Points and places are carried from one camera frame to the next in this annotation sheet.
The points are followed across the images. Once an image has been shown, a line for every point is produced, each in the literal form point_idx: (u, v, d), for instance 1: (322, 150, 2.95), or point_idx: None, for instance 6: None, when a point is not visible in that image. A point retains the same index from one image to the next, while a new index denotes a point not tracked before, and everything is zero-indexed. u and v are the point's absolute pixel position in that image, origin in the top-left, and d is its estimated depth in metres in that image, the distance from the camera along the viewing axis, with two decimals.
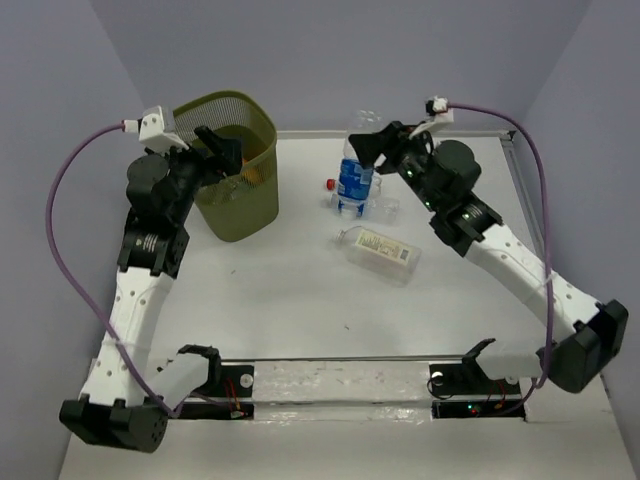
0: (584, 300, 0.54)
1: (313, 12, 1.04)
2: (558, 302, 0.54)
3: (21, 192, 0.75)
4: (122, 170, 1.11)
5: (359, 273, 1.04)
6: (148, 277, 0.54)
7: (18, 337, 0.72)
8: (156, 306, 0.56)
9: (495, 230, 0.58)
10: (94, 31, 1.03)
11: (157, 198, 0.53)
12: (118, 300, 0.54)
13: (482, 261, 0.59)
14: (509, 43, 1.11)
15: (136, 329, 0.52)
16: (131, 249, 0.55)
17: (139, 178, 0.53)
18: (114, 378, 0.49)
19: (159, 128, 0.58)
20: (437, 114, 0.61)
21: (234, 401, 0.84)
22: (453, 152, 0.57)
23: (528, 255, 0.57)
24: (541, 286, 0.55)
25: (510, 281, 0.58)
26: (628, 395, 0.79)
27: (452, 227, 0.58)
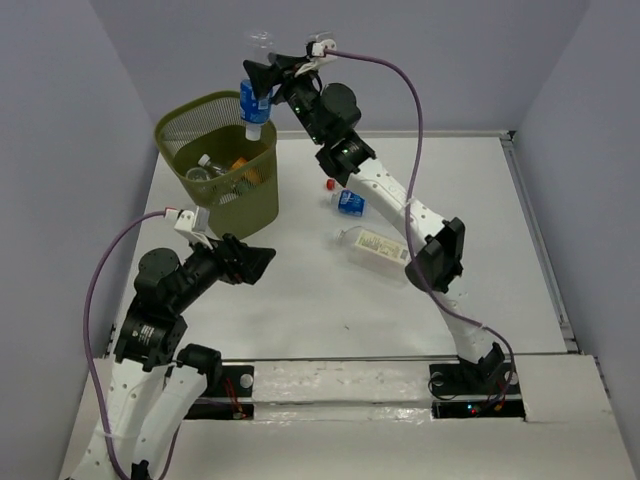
0: (435, 219, 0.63)
1: (315, 13, 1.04)
2: (414, 222, 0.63)
3: (22, 193, 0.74)
4: (120, 168, 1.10)
5: (360, 273, 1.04)
6: (140, 371, 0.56)
7: (25, 341, 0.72)
8: (150, 394, 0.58)
9: (368, 164, 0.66)
10: (92, 28, 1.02)
11: (162, 290, 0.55)
12: (112, 392, 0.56)
13: (356, 189, 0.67)
14: (512, 41, 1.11)
15: (125, 421, 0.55)
16: (128, 337, 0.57)
17: (150, 270, 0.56)
18: (100, 468, 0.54)
19: (191, 226, 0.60)
20: (317, 57, 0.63)
21: (234, 401, 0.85)
22: (337, 97, 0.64)
23: (391, 182, 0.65)
24: (401, 209, 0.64)
25: (379, 205, 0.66)
26: (626, 394, 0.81)
27: (334, 162, 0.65)
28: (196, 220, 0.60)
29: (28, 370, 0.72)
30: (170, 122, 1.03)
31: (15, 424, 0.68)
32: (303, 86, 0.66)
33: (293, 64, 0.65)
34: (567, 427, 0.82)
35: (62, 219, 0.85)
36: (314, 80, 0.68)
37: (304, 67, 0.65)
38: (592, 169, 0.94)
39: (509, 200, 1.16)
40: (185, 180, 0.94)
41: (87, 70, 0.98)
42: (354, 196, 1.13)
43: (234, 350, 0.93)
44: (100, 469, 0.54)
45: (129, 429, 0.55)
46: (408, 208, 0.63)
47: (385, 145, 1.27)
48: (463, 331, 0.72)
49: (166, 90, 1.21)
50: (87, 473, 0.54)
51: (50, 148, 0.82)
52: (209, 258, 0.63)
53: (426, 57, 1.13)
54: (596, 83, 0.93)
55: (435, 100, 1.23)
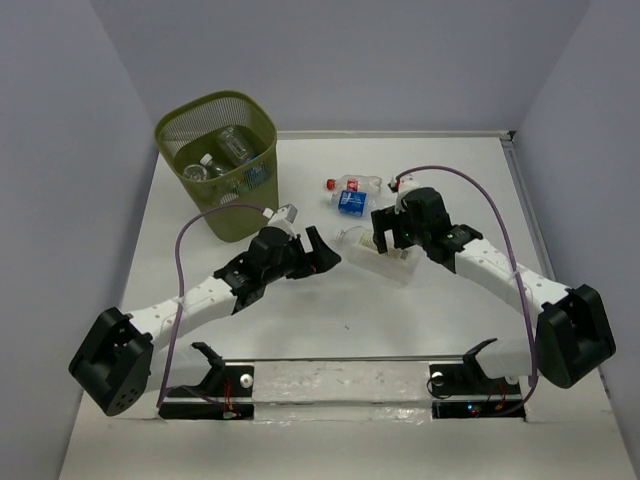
0: (554, 286, 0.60)
1: (316, 14, 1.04)
2: (528, 290, 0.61)
3: (20, 194, 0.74)
4: (120, 168, 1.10)
5: (360, 273, 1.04)
6: (227, 291, 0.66)
7: (25, 340, 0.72)
8: (215, 312, 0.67)
9: (474, 243, 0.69)
10: (92, 28, 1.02)
11: (268, 255, 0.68)
12: (197, 287, 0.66)
13: (465, 270, 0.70)
14: (511, 42, 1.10)
15: (195, 307, 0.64)
16: (226, 273, 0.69)
17: (265, 236, 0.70)
18: (157, 320, 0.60)
19: (285, 215, 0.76)
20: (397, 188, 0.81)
21: (227, 401, 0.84)
22: (416, 191, 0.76)
23: (496, 255, 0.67)
24: (511, 278, 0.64)
25: (488, 281, 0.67)
26: (627, 395, 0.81)
27: (440, 247, 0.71)
28: (288, 213, 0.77)
29: (28, 370, 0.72)
30: (170, 123, 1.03)
31: (15, 421, 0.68)
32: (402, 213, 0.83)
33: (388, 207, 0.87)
34: (567, 426, 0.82)
35: (62, 218, 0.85)
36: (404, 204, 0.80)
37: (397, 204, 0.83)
38: (592, 169, 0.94)
39: (509, 200, 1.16)
40: (185, 180, 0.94)
41: (87, 69, 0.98)
42: (354, 196, 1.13)
43: (235, 350, 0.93)
44: (157, 320, 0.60)
45: (192, 318, 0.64)
46: (517, 276, 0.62)
47: (385, 145, 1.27)
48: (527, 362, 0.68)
49: (166, 90, 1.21)
50: (143, 318, 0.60)
51: (50, 148, 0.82)
52: (294, 247, 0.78)
53: (426, 57, 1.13)
54: (597, 83, 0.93)
55: (434, 101, 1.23)
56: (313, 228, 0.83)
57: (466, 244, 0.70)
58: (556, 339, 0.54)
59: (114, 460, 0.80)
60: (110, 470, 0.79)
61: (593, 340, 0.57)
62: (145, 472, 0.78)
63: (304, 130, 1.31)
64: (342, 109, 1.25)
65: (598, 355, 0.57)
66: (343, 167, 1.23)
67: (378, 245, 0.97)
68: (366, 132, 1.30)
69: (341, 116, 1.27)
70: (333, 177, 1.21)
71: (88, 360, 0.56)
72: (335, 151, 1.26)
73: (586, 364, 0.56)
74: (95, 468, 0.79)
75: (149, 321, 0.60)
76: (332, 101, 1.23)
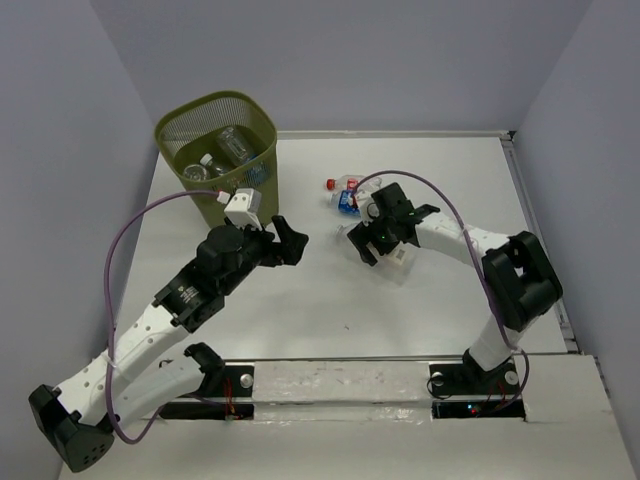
0: (497, 236, 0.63)
1: (316, 14, 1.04)
2: (476, 242, 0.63)
3: (19, 194, 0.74)
4: (120, 168, 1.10)
5: (360, 273, 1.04)
6: (168, 322, 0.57)
7: (26, 339, 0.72)
8: (161, 348, 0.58)
9: (432, 215, 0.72)
10: (93, 28, 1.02)
11: (217, 262, 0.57)
12: (133, 327, 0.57)
13: (430, 241, 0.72)
14: (511, 43, 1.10)
15: (131, 358, 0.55)
16: (172, 292, 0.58)
17: (212, 241, 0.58)
18: (86, 390, 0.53)
19: (246, 206, 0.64)
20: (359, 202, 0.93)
21: (229, 401, 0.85)
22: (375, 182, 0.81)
23: (451, 220, 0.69)
24: (461, 237, 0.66)
25: (449, 248, 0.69)
26: (627, 395, 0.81)
27: (403, 225, 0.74)
28: (249, 203, 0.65)
29: (28, 368, 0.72)
30: (170, 123, 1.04)
31: (14, 421, 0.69)
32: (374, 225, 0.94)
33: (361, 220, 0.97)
34: (567, 426, 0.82)
35: (62, 219, 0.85)
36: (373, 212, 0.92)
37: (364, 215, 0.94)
38: (592, 169, 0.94)
39: (509, 200, 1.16)
40: (185, 180, 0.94)
41: (87, 70, 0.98)
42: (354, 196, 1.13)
43: (235, 350, 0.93)
44: (86, 391, 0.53)
45: (130, 369, 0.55)
46: (465, 232, 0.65)
47: (385, 144, 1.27)
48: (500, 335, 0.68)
49: (166, 90, 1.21)
50: (73, 390, 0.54)
51: (51, 148, 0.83)
52: (255, 240, 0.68)
53: (426, 57, 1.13)
54: (597, 83, 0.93)
55: (435, 101, 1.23)
56: (281, 217, 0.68)
57: (426, 217, 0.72)
58: (499, 277, 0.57)
59: (113, 461, 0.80)
60: (109, 470, 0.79)
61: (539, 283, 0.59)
62: (144, 472, 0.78)
63: (304, 130, 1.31)
64: (342, 109, 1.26)
65: (548, 297, 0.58)
66: (343, 167, 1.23)
67: (368, 260, 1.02)
68: (366, 132, 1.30)
69: (341, 115, 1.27)
70: (333, 177, 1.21)
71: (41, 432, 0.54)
72: (336, 151, 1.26)
73: (537, 304, 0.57)
74: (95, 467, 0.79)
75: (77, 394, 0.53)
76: (332, 101, 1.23)
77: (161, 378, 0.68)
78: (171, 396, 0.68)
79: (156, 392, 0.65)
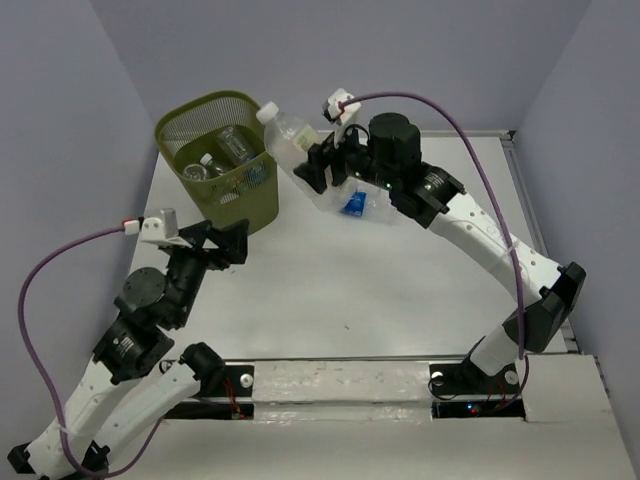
0: (547, 265, 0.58)
1: (315, 13, 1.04)
2: (523, 270, 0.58)
3: (19, 194, 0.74)
4: (120, 168, 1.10)
5: (360, 273, 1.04)
6: (107, 381, 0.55)
7: (27, 340, 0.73)
8: (116, 398, 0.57)
9: (457, 200, 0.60)
10: (92, 28, 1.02)
11: (140, 316, 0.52)
12: (80, 384, 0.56)
13: (443, 230, 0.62)
14: (511, 43, 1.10)
15: (79, 422, 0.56)
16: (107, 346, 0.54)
17: (130, 294, 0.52)
18: (49, 453, 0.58)
19: (164, 233, 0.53)
20: (334, 118, 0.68)
21: (232, 401, 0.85)
22: (389, 123, 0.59)
23: (488, 221, 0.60)
24: (505, 254, 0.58)
25: (473, 249, 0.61)
26: (627, 395, 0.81)
27: (413, 200, 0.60)
28: (167, 226, 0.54)
29: (29, 370, 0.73)
30: (170, 123, 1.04)
31: (15, 423, 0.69)
32: (349, 149, 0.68)
33: (326, 142, 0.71)
34: (566, 426, 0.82)
35: (62, 219, 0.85)
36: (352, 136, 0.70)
37: (336, 135, 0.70)
38: (592, 169, 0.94)
39: (509, 200, 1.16)
40: (185, 180, 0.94)
41: (86, 71, 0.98)
42: (354, 195, 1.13)
43: (235, 350, 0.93)
44: (50, 454, 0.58)
45: (86, 425, 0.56)
46: (514, 253, 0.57)
47: None
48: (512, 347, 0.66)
49: (166, 90, 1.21)
50: (41, 449, 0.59)
51: (50, 148, 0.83)
52: (188, 258, 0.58)
53: (426, 56, 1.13)
54: (597, 83, 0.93)
55: (435, 101, 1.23)
56: (208, 226, 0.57)
57: (449, 201, 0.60)
58: (550, 321, 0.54)
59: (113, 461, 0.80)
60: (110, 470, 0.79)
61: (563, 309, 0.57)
62: (145, 473, 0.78)
63: None
64: None
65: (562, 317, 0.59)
66: None
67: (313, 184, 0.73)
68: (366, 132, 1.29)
69: None
70: None
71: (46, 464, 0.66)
72: None
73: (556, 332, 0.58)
74: None
75: (45, 455, 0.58)
76: None
77: (149, 396, 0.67)
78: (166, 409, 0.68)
79: (145, 412, 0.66)
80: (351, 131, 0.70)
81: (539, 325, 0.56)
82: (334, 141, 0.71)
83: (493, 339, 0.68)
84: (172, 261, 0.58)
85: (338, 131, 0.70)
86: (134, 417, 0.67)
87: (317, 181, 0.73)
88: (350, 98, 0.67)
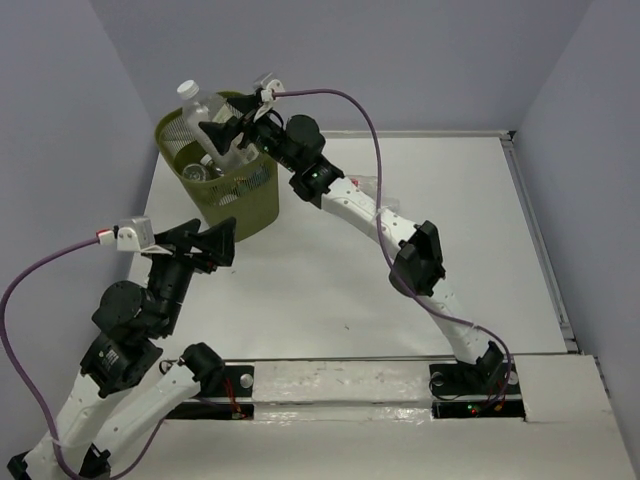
0: (406, 224, 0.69)
1: (315, 13, 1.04)
2: (387, 229, 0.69)
3: (19, 193, 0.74)
4: (120, 169, 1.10)
5: (359, 273, 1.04)
6: (96, 394, 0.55)
7: (27, 340, 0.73)
8: (107, 408, 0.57)
9: (339, 183, 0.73)
10: (92, 29, 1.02)
11: (121, 332, 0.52)
12: (71, 396, 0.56)
13: (331, 208, 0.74)
14: (510, 43, 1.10)
15: (72, 434, 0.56)
16: (93, 362, 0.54)
17: (108, 310, 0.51)
18: (45, 463, 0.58)
19: (139, 244, 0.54)
20: (266, 100, 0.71)
21: (232, 401, 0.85)
22: (302, 128, 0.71)
23: (360, 196, 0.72)
24: (372, 219, 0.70)
25: (353, 220, 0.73)
26: (627, 395, 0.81)
27: (306, 186, 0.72)
28: (141, 237, 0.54)
29: (29, 371, 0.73)
30: (171, 123, 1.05)
31: (15, 423, 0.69)
32: (265, 126, 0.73)
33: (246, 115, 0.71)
34: (566, 426, 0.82)
35: (62, 219, 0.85)
36: (270, 118, 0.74)
37: (258, 112, 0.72)
38: (592, 169, 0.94)
39: (508, 200, 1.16)
40: (184, 181, 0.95)
41: (86, 70, 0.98)
42: None
43: (235, 350, 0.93)
44: (44, 464, 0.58)
45: (81, 433, 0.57)
46: (377, 217, 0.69)
47: (385, 144, 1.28)
48: (455, 331, 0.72)
49: (165, 91, 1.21)
50: (34, 459, 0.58)
51: (51, 148, 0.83)
52: (172, 263, 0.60)
53: (426, 57, 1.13)
54: (596, 83, 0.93)
55: (435, 101, 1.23)
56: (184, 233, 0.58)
57: (331, 184, 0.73)
58: (408, 268, 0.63)
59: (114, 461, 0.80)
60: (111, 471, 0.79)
61: (429, 259, 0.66)
62: (145, 473, 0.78)
63: None
64: (343, 109, 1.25)
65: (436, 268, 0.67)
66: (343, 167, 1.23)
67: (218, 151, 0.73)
68: (366, 132, 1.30)
69: (342, 117, 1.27)
70: None
71: None
72: (336, 152, 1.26)
73: (426, 281, 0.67)
74: None
75: (39, 465, 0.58)
76: (332, 102, 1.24)
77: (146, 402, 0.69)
78: (162, 413, 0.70)
79: (142, 417, 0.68)
80: (269, 113, 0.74)
81: (404, 274, 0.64)
82: (251, 116, 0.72)
83: (445, 330, 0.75)
84: (157, 264, 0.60)
85: (260, 110, 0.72)
86: (132, 421, 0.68)
87: (221, 141, 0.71)
88: (283, 91, 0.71)
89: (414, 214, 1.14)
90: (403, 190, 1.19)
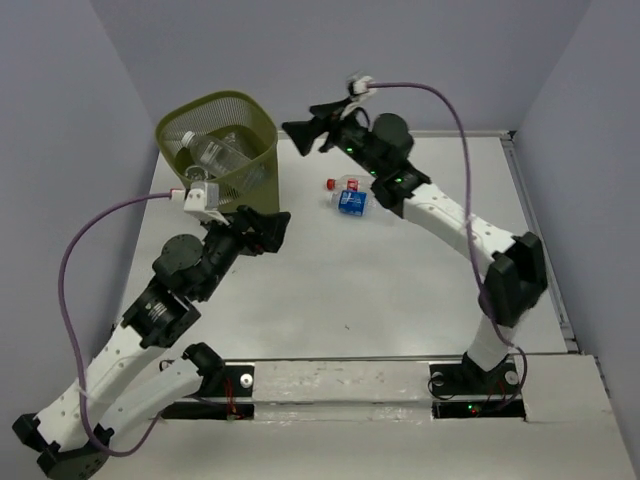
0: (501, 233, 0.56)
1: (315, 13, 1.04)
2: (477, 239, 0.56)
3: (20, 192, 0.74)
4: (120, 168, 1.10)
5: (360, 272, 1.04)
6: (137, 344, 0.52)
7: (26, 340, 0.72)
8: (138, 367, 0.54)
9: (423, 188, 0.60)
10: (92, 28, 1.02)
11: (176, 281, 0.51)
12: (105, 349, 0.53)
13: (413, 217, 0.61)
14: (511, 43, 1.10)
15: (103, 386, 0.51)
16: (138, 312, 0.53)
17: (170, 256, 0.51)
18: (64, 418, 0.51)
19: (205, 204, 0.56)
20: (359, 93, 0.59)
21: (230, 401, 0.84)
22: (387, 125, 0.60)
23: (448, 201, 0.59)
24: (462, 228, 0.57)
25: (440, 230, 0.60)
26: (627, 395, 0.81)
27: (388, 191, 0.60)
28: (207, 198, 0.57)
29: (28, 371, 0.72)
30: (171, 122, 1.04)
31: (14, 424, 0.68)
32: (350, 125, 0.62)
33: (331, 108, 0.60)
34: (567, 426, 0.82)
35: (62, 219, 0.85)
36: (358, 116, 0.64)
37: (346, 107, 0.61)
38: (592, 168, 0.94)
39: (509, 200, 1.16)
40: (185, 180, 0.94)
41: (86, 70, 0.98)
42: (354, 196, 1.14)
43: (235, 350, 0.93)
44: (63, 420, 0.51)
45: (110, 390, 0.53)
46: (468, 224, 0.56)
47: None
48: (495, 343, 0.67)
49: (166, 91, 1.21)
50: (50, 419, 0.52)
51: (50, 147, 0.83)
52: (226, 235, 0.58)
53: (426, 57, 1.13)
54: (597, 83, 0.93)
55: (435, 101, 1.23)
56: (246, 207, 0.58)
57: (415, 189, 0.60)
58: (504, 284, 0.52)
59: (113, 461, 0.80)
60: (110, 471, 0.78)
61: (530, 280, 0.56)
62: (145, 473, 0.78)
63: None
64: None
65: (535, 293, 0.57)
66: (343, 167, 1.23)
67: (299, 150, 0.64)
68: None
69: None
70: (333, 177, 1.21)
71: None
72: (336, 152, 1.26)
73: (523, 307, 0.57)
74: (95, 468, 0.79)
75: (55, 422, 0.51)
76: (332, 102, 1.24)
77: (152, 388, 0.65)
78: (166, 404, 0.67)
79: (149, 401, 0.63)
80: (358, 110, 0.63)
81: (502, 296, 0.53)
82: (338, 112, 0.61)
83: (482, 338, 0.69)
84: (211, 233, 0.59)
85: (350, 105, 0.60)
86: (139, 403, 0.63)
87: (303, 139, 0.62)
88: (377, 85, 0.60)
89: None
90: None
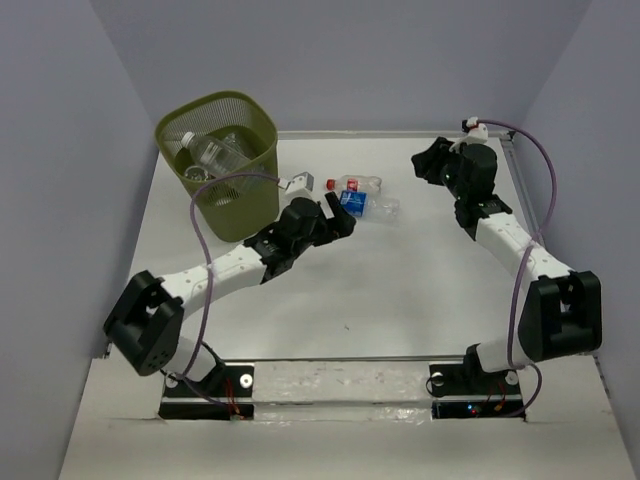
0: (559, 265, 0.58)
1: (315, 13, 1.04)
2: (532, 263, 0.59)
3: (20, 192, 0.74)
4: (120, 168, 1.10)
5: (361, 272, 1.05)
6: (257, 260, 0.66)
7: (27, 339, 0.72)
8: (241, 282, 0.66)
9: (501, 216, 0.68)
10: (92, 28, 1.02)
11: (298, 226, 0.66)
12: (227, 255, 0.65)
13: (484, 238, 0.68)
14: (511, 43, 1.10)
15: (229, 272, 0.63)
16: (257, 243, 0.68)
17: (297, 208, 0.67)
18: (190, 285, 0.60)
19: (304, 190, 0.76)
20: (471, 128, 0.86)
21: (231, 401, 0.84)
22: (477, 151, 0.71)
23: (518, 229, 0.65)
24: (521, 251, 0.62)
25: (502, 252, 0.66)
26: (627, 395, 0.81)
27: (468, 212, 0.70)
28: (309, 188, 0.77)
29: (28, 371, 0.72)
30: (171, 122, 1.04)
31: (14, 423, 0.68)
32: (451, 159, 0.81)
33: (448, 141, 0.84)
34: (567, 426, 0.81)
35: (62, 220, 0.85)
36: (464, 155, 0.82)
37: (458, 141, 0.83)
38: (592, 168, 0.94)
39: (509, 200, 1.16)
40: (185, 180, 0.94)
41: (86, 70, 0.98)
42: (354, 197, 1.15)
43: (235, 350, 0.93)
44: (188, 285, 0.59)
45: (222, 285, 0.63)
46: (527, 247, 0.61)
47: (383, 145, 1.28)
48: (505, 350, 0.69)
49: (165, 91, 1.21)
50: (174, 282, 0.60)
51: (50, 147, 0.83)
52: None
53: (426, 57, 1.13)
54: (597, 83, 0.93)
55: (435, 101, 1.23)
56: (333, 195, 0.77)
57: (493, 214, 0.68)
58: (540, 308, 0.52)
59: (113, 461, 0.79)
60: (110, 471, 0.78)
61: (578, 326, 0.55)
62: (145, 473, 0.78)
63: (303, 130, 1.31)
64: (342, 109, 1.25)
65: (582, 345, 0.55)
66: (343, 167, 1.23)
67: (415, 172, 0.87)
68: (365, 132, 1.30)
69: (341, 117, 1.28)
70: (333, 178, 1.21)
71: (122, 320, 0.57)
72: (336, 152, 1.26)
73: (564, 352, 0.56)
74: (94, 469, 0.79)
75: (180, 285, 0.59)
76: (331, 103, 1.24)
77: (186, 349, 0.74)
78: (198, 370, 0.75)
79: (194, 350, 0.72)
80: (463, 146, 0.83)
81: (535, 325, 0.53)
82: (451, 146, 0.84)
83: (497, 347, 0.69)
84: None
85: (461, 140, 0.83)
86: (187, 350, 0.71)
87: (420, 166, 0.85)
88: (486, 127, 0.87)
89: (414, 214, 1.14)
90: (402, 190, 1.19)
